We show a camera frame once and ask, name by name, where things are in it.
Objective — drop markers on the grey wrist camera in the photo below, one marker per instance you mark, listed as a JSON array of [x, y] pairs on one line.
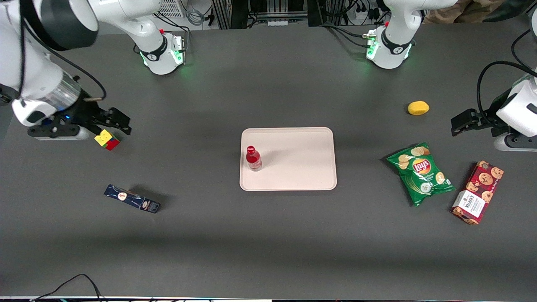
[[63, 133], [516, 143]]

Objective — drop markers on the yellow lemon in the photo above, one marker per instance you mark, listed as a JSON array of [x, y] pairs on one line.
[[418, 108]]

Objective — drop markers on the colourful rubik's cube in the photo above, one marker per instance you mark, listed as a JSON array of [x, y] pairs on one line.
[[107, 141]]

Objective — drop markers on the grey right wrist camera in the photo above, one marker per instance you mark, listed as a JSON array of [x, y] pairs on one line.
[[63, 133]]

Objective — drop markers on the aluminium frame rack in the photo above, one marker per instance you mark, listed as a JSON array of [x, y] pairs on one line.
[[262, 10]]

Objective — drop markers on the white power strip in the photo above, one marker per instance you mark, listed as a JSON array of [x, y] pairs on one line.
[[366, 13]]

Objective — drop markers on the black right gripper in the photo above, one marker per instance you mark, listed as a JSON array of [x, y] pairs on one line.
[[87, 111]]

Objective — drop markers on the dark blue long box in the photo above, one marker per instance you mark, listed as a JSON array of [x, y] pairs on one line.
[[132, 199]]

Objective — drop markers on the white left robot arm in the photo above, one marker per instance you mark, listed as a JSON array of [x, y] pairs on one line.
[[396, 37]]

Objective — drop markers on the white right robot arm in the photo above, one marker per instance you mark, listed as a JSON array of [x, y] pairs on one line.
[[25, 63]]

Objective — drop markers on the white perforated box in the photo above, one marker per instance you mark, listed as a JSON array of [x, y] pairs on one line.
[[172, 7]]

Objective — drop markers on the red cookie box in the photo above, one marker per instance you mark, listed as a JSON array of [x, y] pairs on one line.
[[478, 193]]

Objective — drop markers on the red coke bottle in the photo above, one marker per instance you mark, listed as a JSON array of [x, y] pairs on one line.
[[253, 160]]

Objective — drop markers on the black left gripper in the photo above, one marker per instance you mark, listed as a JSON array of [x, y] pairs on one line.
[[488, 118]]

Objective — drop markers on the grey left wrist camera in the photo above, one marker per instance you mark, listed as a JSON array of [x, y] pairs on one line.
[[516, 143]]

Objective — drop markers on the green Lay's chips bag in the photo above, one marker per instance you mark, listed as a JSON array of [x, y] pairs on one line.
[[420, 174]]

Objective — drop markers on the beige plastic tray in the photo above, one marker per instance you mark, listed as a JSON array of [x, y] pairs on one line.
[[298, 163]]

